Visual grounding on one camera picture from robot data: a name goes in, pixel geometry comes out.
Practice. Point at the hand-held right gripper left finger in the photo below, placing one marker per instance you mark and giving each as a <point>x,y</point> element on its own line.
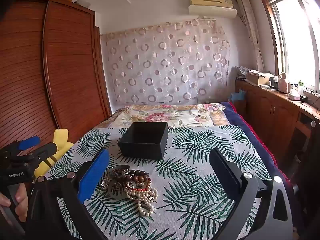
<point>93,177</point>

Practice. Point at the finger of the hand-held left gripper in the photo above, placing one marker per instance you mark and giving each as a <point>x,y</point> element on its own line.
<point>30,142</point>
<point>46,150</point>

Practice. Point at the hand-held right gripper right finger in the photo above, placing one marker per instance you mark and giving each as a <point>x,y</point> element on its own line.
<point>225,171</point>

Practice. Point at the black jewelry box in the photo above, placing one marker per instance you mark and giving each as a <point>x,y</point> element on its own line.
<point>142,142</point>

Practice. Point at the person's left hand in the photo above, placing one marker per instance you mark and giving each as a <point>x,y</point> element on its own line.
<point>21,200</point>

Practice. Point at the yellow plush toy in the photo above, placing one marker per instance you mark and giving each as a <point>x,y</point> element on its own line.
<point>62,140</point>

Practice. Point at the leaf print cloth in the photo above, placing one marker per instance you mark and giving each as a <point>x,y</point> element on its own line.
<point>190,160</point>

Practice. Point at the navy blue blanket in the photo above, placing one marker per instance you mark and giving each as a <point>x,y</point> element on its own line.
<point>245,125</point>

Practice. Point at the long wooden cabinet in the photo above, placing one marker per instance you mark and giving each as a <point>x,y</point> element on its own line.
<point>270,115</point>

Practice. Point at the blue plastic bag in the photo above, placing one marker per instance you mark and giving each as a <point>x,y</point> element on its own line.
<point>237,97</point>

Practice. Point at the brown wooden wardrobe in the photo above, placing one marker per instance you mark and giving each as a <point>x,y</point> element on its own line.
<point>62,67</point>

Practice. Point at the open cardboard box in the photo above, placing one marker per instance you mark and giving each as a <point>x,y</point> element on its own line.
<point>258,78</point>

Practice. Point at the pile of papers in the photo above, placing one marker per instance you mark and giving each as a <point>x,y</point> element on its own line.
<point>241,71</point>

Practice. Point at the white tissue box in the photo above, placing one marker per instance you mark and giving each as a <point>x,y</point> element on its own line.
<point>293,96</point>

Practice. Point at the white kettle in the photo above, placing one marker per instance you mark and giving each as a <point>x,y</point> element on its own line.
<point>283,83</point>

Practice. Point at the small black device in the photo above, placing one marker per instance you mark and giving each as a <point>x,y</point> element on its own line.
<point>304,97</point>

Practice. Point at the green capped bottle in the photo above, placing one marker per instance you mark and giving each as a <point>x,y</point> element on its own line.
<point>300,86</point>

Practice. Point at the patterned window curtain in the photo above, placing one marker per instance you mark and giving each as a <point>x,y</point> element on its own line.
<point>251,30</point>

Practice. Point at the window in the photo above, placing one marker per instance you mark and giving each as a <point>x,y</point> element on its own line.
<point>295,42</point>

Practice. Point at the beige air conditioner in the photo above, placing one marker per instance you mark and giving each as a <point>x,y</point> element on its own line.
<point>212,6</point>

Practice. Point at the circle patterned wall curtain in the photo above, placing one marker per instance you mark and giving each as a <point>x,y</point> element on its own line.
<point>162,62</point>

